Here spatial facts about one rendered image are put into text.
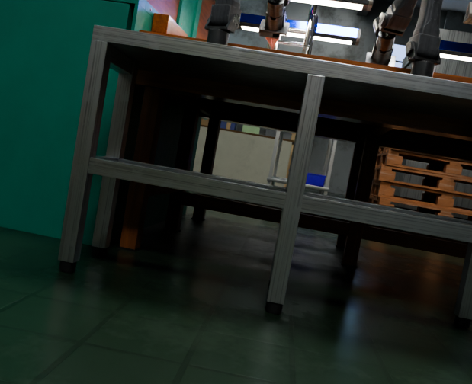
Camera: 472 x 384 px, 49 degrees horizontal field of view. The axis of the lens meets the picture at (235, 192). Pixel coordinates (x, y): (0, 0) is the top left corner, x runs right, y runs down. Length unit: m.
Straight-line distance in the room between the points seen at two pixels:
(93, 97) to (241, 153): 6.07
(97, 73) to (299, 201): 0.63
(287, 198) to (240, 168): 6.11
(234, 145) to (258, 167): 0.46
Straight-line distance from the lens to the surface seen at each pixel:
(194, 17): 2.61
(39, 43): 2.00
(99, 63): 1.46
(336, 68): 1.38
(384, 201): 4.52
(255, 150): 7.44
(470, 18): 2.20
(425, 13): 1.66
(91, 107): 1.45
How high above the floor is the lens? 0.39
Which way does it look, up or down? 4 degrees down
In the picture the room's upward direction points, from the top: 10 degrees clockwise
